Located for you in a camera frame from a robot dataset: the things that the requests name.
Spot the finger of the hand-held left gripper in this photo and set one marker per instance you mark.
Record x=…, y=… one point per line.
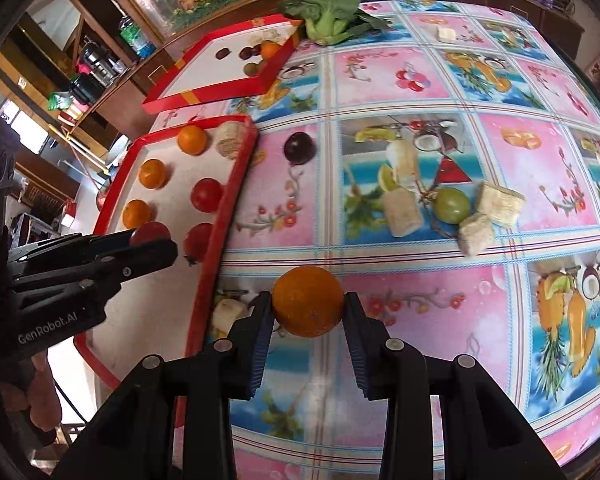
x=140, y=257
x=80, y=244

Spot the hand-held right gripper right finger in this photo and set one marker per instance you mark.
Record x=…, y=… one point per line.
x=360, y=350

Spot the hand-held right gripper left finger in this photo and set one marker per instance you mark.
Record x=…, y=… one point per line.
x=260, y=345

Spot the red tomato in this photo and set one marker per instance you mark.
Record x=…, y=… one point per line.
x=152, y=232
x=206, y=195
x=198, y=242

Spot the orange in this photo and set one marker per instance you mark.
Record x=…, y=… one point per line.
x=152, y=173
x=136, y=213
x=307, y=301
x=192, y=139

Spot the peeled sugarcane piece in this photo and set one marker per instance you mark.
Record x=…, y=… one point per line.
x=500, y=202
x=230, y=137
x=227, y=315
x=402, y=212
x=475, y=232

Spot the plain red tray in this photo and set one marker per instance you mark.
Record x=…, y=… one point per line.
x=172, y=195

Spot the green tomato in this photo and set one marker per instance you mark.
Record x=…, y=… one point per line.
x=451, y=205

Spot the dark purple plum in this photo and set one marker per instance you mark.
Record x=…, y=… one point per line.
x=300, y=147

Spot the person's left hand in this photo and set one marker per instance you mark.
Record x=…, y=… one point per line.
x=42, y=395

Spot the green packet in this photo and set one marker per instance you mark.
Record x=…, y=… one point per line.
x=60, y=100

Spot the red tray with gold bands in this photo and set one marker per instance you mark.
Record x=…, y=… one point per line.
x=205, y=75

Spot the clear water bottle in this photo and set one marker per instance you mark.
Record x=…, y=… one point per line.
x=136, y=36

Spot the dark red date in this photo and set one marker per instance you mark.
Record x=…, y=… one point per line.
x=222, y=53
x=245, y=53
x=256, y=50

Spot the printed fruit tablecloth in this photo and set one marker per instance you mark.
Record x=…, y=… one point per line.
x=530, y=185

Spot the small mandarin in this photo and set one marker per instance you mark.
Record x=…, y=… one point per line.
x=295, y=21
x=270, y=50

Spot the green bok choy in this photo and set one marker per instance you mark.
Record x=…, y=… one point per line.
x=330, y=15

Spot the small white block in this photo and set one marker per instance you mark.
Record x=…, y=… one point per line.
x=447, y=34

